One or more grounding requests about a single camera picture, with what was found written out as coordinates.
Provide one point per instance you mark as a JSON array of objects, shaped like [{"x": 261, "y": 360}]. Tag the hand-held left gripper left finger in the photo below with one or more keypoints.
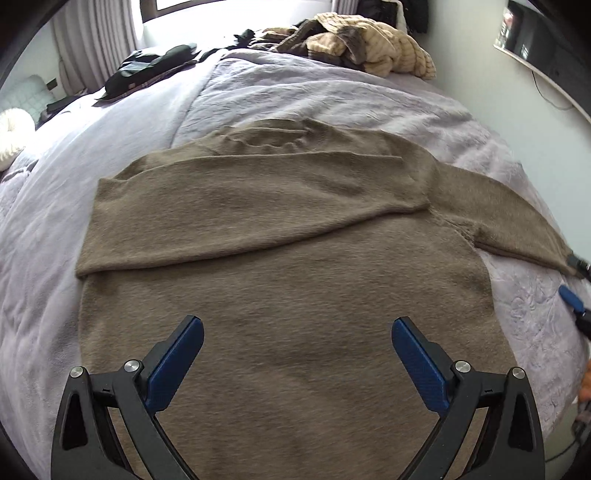
[{"x": 175, "y": 364}]

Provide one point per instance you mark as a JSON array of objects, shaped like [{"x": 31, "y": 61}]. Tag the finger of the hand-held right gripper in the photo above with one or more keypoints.
[
  {"x": 570, "y": 299},
  {"x": 580, "y": 264}
]

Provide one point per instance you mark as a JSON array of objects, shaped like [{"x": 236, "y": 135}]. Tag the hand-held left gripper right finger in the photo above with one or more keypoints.
[{"x": 420, "y": 364}]

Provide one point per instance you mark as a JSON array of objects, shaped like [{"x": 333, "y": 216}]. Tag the brown knit sweater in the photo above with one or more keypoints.
[{"x": 286, "y": 277}]

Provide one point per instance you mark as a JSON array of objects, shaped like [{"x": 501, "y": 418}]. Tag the cream striped clothes pile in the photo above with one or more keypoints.
[{"x": 392, "y": 44}]

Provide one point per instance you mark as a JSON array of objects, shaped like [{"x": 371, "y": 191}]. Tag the black folded clothes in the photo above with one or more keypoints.
[{"x": 147, "y": 69}]

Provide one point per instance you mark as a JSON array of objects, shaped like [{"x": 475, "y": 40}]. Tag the person's right hand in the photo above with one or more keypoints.
[{"x": 585, "y": 384}]

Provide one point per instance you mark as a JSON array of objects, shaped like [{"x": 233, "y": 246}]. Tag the lavender bed blanket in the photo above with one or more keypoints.
[{"x": 138, "y": 120}]

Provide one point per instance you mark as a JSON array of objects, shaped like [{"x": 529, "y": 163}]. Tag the white round pillow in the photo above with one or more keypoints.
[{"x": 14, "y": 134}]

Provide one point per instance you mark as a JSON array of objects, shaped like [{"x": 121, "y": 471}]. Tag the small black object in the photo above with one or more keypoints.
[{"x": 57, "y": 105}]

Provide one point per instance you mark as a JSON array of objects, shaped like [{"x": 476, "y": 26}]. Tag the grey quilted headboard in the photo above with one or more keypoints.
[{"x": 32, "y": 92}]

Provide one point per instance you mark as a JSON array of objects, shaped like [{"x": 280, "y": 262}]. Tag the small black garment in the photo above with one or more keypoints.
[{"x": 242, "y": 38}]

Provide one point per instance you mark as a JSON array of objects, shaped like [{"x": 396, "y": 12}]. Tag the grey striped curtain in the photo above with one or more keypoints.
[{"x": 92, "y": 41}]

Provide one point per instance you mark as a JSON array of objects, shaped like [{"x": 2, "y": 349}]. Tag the dark brown garment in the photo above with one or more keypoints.
[{"x": 286, "y": 39}]

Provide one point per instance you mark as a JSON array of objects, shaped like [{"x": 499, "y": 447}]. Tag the window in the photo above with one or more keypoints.
[{"x": 240, "y": 8}]

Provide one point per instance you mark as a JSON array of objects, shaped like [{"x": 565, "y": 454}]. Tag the wall-mounted television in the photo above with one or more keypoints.
[{"x": 545, "y": 50}]

